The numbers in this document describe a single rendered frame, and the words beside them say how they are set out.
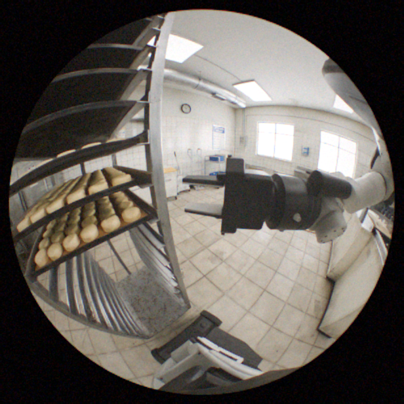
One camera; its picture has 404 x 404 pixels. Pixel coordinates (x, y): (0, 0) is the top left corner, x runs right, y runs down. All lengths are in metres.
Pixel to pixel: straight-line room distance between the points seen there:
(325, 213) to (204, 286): 1.22
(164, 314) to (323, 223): 1.09
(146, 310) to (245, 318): 0.84
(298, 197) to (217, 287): 1.22
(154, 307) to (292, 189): 1.13
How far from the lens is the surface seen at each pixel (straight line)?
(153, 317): 1.12
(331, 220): 0.22
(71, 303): 0.53
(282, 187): 0.17
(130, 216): 0.31
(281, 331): 1.39
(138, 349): 1.33
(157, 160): 0.27
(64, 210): 0.28
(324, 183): 0.19
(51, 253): 0.36
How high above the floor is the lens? 1.20
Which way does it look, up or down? 26 degrees down
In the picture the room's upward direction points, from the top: straight up
